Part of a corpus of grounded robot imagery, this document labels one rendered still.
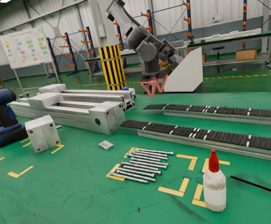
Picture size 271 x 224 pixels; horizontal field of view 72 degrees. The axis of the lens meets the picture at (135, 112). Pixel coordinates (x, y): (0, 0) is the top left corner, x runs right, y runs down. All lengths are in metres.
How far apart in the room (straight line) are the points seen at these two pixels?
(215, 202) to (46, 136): 0.57
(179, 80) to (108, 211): 0.82
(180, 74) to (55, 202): 0.85
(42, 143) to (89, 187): 0.31
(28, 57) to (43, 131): 6.08
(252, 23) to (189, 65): 7.16
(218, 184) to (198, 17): 8.10
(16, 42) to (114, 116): 6.34
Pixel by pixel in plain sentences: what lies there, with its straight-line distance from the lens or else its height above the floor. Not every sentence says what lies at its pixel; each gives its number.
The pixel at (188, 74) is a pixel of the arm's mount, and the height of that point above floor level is 0.87.
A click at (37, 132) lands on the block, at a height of 0.85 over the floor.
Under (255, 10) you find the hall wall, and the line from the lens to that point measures 8.17.
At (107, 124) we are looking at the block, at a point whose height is 0.82.
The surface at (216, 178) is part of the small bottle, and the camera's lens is 0.36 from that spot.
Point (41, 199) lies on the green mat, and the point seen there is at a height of 0.78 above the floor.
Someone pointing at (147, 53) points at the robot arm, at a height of 1.04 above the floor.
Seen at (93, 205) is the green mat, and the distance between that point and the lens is 0.45.
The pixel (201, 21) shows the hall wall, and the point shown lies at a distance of 8.33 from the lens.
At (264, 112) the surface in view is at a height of 0.81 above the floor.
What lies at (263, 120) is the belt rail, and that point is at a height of 0.79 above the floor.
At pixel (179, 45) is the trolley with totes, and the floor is 0.89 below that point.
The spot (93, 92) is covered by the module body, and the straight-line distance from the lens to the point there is 1.10.
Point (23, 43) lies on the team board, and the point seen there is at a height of 1.61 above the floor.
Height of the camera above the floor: 1.08
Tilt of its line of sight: 20 degrees down
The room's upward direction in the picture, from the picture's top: 10 degrees counter-clockwise
